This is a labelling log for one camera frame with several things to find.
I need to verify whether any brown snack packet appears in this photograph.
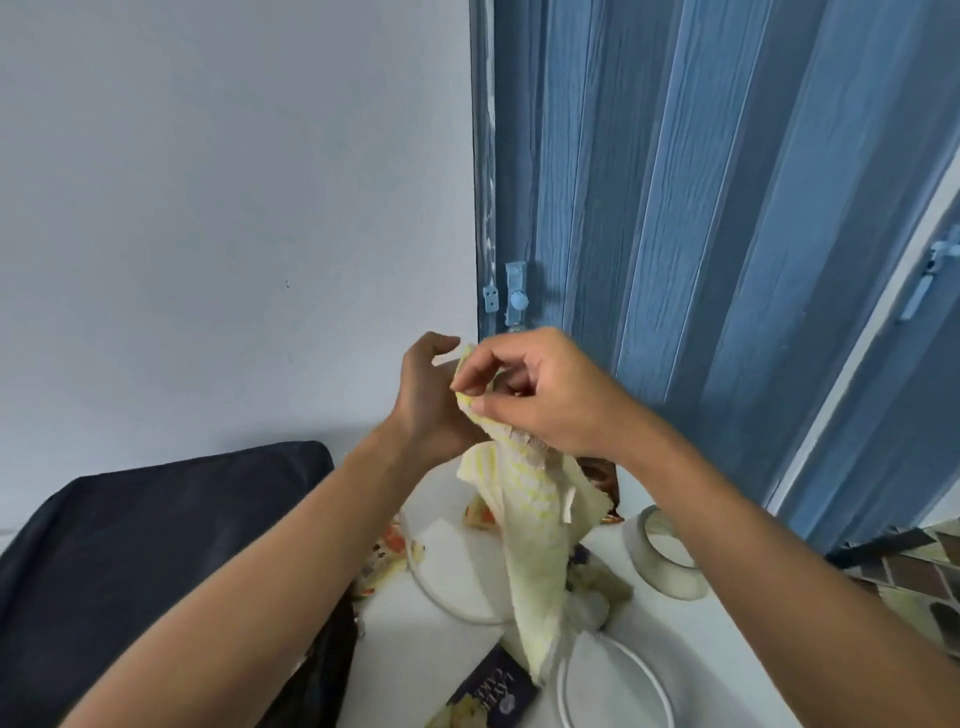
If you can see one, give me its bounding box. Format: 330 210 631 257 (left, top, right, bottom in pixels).
579 458 625 528

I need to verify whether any dark purple box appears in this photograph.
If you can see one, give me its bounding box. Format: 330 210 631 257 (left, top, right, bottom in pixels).
426 645 543 728

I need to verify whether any person's right hand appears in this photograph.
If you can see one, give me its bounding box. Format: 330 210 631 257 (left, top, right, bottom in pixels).
450 327 663 463

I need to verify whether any light blue door knob latch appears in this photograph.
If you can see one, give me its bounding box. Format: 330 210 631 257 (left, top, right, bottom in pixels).
503 260 531 332

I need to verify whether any white cable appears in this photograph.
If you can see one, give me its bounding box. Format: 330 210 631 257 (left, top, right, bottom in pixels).
399 510 513 627

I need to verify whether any patterned tile mat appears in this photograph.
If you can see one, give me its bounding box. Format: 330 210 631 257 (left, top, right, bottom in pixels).
825 520 960 648

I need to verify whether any person's left forearm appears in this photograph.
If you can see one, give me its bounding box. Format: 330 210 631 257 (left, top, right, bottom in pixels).
60 420 451 728

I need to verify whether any orange patterned wrapper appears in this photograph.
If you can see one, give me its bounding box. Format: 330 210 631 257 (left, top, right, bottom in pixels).
351 519 428 601

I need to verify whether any blue folding door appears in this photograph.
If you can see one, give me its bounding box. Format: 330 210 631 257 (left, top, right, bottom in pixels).
468 0 960 556

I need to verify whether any white round ring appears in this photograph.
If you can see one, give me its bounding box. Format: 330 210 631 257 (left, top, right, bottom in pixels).
555 632 676 728

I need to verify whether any white tape roll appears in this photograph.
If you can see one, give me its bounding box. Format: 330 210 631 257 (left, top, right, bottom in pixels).
625 504 709 602

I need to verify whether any person's right forearm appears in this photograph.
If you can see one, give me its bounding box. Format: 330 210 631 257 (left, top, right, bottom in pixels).
600 416 960 728

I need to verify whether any yellow white striped cloth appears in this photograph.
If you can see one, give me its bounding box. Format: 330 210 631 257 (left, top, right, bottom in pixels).
450 343 610 687

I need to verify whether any person's left hand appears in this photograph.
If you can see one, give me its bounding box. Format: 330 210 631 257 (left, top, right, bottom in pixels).
393 332 483 461

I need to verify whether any light blue door handle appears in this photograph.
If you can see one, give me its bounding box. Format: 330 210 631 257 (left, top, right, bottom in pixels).
897 223 960 324

